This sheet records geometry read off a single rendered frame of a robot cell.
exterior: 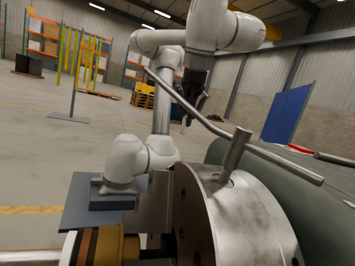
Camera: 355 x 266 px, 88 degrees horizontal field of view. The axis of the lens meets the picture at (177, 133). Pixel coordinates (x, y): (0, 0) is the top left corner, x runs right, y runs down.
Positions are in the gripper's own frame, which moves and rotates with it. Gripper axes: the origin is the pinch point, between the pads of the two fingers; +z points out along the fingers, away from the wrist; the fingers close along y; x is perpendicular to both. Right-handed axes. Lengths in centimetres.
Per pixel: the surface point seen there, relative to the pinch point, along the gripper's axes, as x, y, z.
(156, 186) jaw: 34.5, -15.4, -5.5
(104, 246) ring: 45.6, -16.0, -2.9
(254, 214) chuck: 33.7, -30.9, -11.1
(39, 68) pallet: -372, 1137, 259
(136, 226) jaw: 40.5, -16.8, -2.1
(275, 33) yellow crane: -1384, 240, -102
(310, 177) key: 32, -34, -18
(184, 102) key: 28.5, -14.5, -19.8
